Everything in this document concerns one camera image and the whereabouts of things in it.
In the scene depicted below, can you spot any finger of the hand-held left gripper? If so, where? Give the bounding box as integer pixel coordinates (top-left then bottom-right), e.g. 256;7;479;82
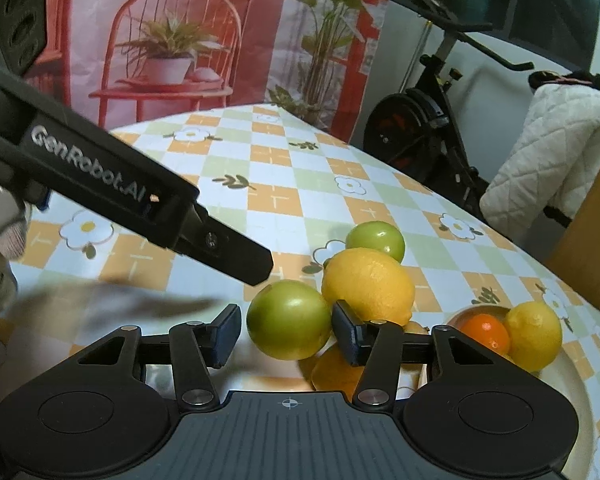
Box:
174;201;274;287

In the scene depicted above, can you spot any orange tangerine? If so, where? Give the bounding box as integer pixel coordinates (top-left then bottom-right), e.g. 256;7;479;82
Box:
460;314;511;355

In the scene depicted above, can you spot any beige plate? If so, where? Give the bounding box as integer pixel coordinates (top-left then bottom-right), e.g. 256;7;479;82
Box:
445;305;597;480

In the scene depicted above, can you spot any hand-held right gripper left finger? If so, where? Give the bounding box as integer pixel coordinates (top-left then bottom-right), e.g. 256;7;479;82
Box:
70;304;242;411

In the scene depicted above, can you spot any wooden board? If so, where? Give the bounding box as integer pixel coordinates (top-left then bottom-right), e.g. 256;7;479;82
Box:
545;125;600;326

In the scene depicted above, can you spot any large green tomato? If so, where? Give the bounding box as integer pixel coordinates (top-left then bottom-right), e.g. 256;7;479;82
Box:
246;280;334;361

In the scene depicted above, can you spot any person's left hand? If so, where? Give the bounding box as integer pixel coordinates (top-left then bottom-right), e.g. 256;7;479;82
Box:
0;176;31;317

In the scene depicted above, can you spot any pink printed backdrop cloth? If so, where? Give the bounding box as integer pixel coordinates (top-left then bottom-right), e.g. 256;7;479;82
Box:
22;0;400;145

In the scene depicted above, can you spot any yellow lemon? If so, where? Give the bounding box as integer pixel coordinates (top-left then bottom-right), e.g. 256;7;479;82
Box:
321;249;416;327
502;301;564;373

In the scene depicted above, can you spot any black exercise bike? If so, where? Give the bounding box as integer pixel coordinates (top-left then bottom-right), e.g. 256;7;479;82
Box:
362;0;536;226

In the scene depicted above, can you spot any small green tomato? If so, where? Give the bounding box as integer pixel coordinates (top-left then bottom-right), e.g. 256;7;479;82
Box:
345;221;406;264

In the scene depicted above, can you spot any white quilted jacket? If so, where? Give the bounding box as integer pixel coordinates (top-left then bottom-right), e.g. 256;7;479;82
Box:
480;71;600;234

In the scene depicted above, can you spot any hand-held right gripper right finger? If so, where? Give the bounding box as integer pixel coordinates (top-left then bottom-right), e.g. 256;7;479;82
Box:
331;300;510;408

